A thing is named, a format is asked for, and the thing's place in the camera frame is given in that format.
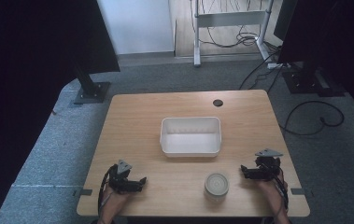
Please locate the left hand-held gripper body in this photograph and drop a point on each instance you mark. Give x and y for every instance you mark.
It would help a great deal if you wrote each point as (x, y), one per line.
(119, 181)

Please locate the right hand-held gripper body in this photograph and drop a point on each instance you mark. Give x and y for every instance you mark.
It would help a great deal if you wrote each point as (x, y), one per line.
(268, 166)

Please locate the grey tape strip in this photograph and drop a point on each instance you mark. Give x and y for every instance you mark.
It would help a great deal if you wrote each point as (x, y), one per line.
(85, 192)
(297, 191)

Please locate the white rectangular plastic bin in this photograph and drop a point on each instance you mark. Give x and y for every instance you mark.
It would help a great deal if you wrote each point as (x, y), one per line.
(191, 137)

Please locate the black round table grommet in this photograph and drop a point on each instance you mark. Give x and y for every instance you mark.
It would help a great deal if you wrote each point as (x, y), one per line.
(218, 103)

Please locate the white power strip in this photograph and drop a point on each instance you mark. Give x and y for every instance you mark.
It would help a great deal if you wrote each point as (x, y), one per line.
(278, 65)

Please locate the black curtain panel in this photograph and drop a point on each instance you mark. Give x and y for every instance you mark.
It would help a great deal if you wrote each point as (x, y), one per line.
(40, 46)
(333, 37)

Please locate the black stand with base plate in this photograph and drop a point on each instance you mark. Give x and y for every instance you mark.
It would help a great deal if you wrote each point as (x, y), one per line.
(90, 90)
(311, 81)

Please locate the white metal desk frame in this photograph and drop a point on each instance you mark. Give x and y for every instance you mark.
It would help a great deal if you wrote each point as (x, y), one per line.
(230, 18)

